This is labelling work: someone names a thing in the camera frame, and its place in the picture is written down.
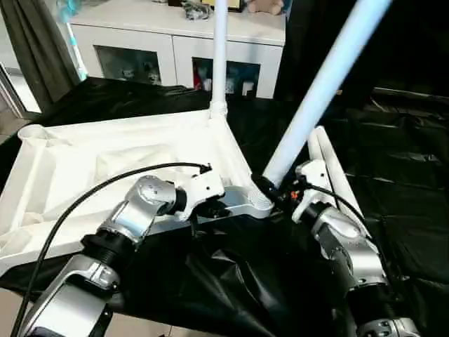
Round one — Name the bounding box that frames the white plastic table leg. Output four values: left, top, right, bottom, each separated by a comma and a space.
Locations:
313, 126, 366, 220
209, 0, 229, 122
306, 131, 327, 166
262, 0, 394, 189

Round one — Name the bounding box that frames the white plastic table top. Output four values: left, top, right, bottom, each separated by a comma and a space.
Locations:
0, 105, 275, 272

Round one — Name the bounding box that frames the black plastic mat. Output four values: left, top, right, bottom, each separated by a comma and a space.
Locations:
0, 76, 449, 337

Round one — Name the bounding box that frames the black flat monitor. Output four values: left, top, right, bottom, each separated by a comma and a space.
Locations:
373, 86, 449, 103

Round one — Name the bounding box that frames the white glass-door cabinet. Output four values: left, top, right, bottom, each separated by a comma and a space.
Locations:
68, 0, 288, 100

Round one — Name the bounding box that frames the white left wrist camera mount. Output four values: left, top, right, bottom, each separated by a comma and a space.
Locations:
177, 171, 226, 223

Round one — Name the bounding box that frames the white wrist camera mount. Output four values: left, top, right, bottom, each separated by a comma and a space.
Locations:
290, 159, 333, 224
177, 171, 226, 223

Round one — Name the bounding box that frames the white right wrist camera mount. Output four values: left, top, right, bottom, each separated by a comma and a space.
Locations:
290, 159, 333, 224

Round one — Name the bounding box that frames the black metal table frame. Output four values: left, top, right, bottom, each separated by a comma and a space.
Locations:
93, 308, 114, 337

